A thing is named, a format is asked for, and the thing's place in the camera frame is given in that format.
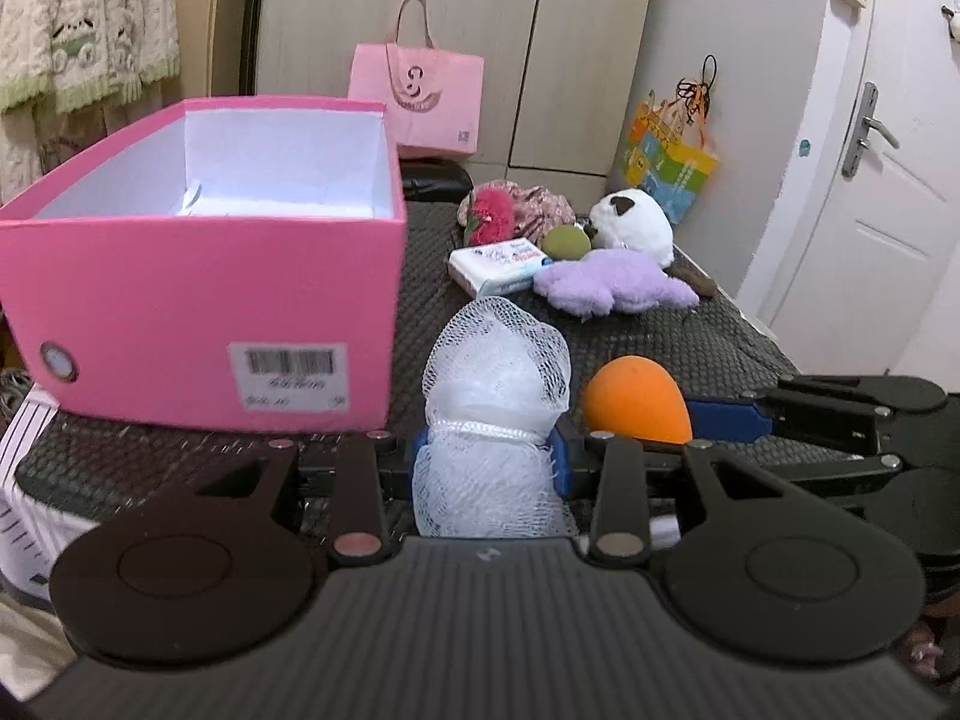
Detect pink cardboard box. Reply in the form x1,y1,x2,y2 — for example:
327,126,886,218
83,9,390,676
0,96,410,436

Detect pink tote bag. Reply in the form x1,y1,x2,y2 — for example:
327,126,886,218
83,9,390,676
347,0,485,160

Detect green round sponge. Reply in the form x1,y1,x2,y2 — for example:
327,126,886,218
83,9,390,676
541,225,593,263

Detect beige wardrobe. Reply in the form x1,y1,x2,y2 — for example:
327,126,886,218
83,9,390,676
255,0,661,177

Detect purple plush toy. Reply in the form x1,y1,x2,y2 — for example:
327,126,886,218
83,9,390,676
532,247,702,316

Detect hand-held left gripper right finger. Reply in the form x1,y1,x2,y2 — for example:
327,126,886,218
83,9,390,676
550,420,833,569

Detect black honeycomb mat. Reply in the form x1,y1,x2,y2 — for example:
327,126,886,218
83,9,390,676
15,202,893,537

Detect white plush toy brown ears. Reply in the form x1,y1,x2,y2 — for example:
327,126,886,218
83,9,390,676
577,189,721,299

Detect metal door handle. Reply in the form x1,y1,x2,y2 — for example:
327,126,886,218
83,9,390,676
841,82,899,179

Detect white printed carton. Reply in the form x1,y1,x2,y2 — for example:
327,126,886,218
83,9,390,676
0,382,98,601

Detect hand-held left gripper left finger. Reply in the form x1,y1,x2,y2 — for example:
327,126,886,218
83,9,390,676
196,427,430,565

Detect orange makeup sponge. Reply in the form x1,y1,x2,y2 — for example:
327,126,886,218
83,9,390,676
583,357,695,445

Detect cream knitted cardigan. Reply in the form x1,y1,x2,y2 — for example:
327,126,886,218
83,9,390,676
0,0,181,181

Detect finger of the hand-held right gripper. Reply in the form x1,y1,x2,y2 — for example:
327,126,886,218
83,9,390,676
686,373,947,442
645,441,905,487

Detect pink fluffy pompom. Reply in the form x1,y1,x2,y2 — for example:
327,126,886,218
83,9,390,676
457,186,517,245

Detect white door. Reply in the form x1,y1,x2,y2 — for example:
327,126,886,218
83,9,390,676
739,0,960,377

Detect white mesh bath puff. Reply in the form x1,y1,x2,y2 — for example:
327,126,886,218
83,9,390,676
412,296,575,539

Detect colourful gift bag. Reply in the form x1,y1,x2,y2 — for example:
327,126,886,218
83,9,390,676
609,56,719,226

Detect white blue tissue pack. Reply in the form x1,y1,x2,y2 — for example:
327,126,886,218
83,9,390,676
448,236,552,299

